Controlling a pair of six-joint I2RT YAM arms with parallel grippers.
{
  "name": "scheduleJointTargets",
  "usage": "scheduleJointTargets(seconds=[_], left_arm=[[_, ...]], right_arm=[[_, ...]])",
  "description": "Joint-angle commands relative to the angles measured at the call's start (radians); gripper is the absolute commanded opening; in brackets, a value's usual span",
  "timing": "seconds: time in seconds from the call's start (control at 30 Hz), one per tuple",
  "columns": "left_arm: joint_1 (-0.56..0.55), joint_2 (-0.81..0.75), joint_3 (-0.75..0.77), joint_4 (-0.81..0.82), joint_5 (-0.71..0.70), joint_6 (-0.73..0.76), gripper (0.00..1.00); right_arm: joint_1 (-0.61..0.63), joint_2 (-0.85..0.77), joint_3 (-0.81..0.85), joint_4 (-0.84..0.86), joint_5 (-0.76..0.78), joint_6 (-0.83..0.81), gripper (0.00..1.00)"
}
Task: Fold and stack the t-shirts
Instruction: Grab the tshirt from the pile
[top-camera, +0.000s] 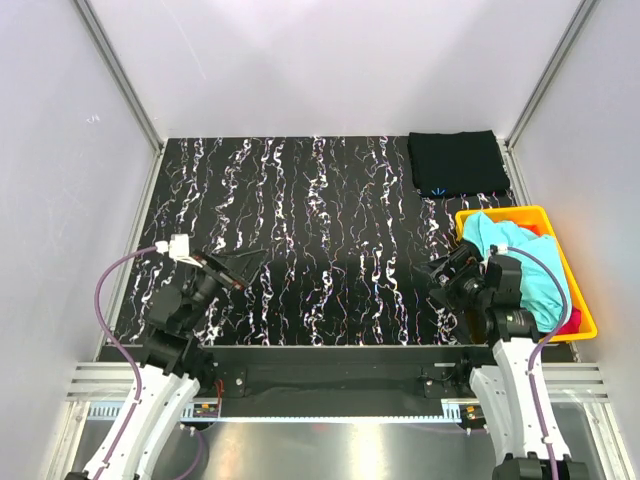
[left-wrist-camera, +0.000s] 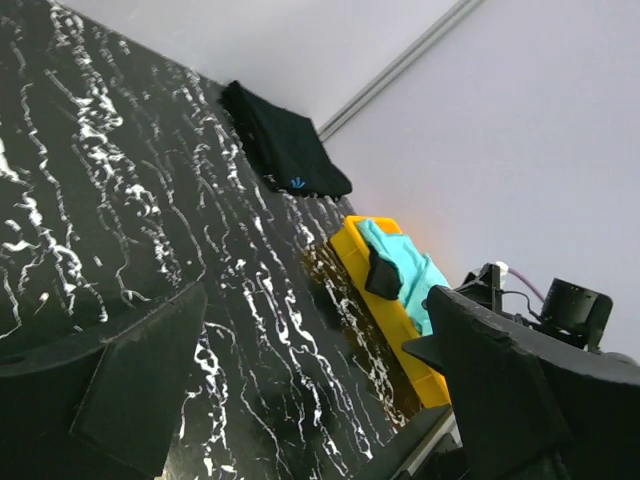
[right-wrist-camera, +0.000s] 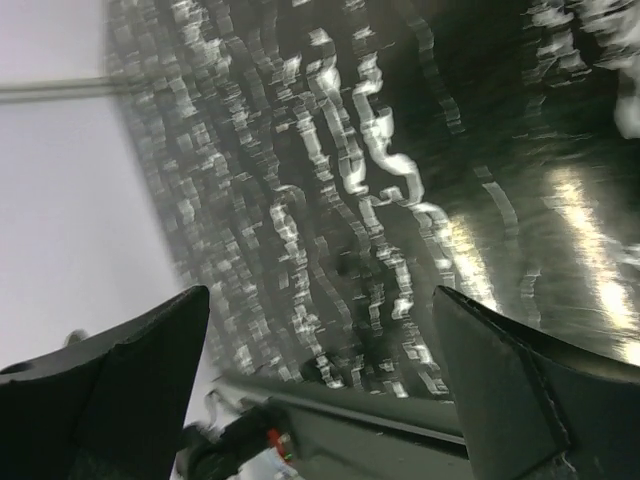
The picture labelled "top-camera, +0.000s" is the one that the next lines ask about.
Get white slotted cable duct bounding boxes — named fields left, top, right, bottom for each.
left=87, top=397, right=474, bottom=424

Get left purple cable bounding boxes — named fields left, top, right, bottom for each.
left=95, top=247, right=161, bottom=401

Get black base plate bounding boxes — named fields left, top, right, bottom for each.
left=97, top=344, right=574, bottom=419

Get purple cable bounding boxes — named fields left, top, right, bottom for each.
left=502, top=244, right=574, bottom=480
left=95, top=247, right=161, bottom=401

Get orange t shirt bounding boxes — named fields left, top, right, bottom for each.
left=520, top=224, right=543, bottom=236

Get yellow plastic bin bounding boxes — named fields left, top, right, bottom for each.
left=455, top=206, right=598, bottom=342

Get folded black t shirt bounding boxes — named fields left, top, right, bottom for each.
left=408, top=130, right=510, bottom=198

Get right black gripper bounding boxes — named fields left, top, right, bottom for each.
left=416, top=244, right=492, bottom=316

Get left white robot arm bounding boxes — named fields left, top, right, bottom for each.
left=66, top=235, right=268, bottom=479

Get magenta t shirt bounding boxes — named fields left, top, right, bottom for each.
left=557, top=307, right=582, bottom=335

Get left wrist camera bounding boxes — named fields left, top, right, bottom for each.
left=154, top=234, right=202, bottom=268

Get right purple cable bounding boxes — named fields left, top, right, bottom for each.
left=502, top=244, right=574, bottom=480

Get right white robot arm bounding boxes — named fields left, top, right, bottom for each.
left=415, top=242, right=589, bottom=479

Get teal t shirt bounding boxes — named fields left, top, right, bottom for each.
left=462, top=210, right=573, bottom=332

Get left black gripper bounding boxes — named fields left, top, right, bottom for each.
left=182, top=248, right=268, bottom=331

